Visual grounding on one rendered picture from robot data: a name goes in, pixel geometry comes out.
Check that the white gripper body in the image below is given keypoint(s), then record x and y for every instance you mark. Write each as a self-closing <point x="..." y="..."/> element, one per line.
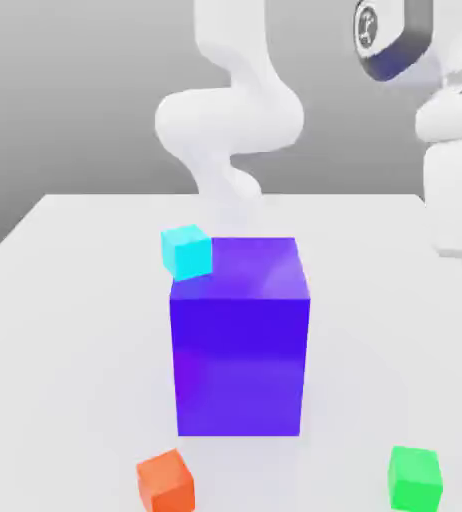
<point x="455" y="192"/>

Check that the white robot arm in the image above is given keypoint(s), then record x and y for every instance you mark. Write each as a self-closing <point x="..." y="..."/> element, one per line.
<point x="231" y="120"/>

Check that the small green cube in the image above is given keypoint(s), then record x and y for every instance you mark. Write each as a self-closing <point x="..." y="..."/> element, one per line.
<point x="415" y="480"/>

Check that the small cyan cube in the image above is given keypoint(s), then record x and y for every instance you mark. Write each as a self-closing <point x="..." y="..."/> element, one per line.
<point x="189" y="252"/>

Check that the small orange cube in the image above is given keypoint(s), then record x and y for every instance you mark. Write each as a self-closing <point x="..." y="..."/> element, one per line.
<point x="165" y="482"/>

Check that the large purple box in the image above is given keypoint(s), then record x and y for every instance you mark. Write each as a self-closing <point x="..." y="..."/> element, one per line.
<point x="239" y="352"/>

